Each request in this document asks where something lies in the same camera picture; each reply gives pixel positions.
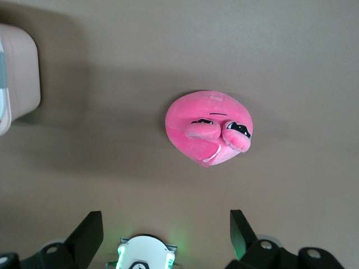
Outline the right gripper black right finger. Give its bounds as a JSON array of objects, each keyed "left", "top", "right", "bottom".
[{"left": 224, "top": 210, "right": 346, "bottom": 269}]

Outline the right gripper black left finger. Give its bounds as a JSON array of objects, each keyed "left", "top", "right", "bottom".
[{"left": 0, "top": 211, "right": 104, "bottom": 269}]

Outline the pink plush toy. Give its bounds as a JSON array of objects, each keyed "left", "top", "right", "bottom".
[{"left": 164, "top": 89, "right": 255, "bottom": 169}]

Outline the pink plastic box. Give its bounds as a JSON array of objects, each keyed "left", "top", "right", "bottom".
[{"left": 0, "top": 24, "right": 42, "bottom": 124}]

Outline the brown table mat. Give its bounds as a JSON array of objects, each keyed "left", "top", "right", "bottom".
[{"left": 0, "top": 0, "right": 359, "bottom": 269}]

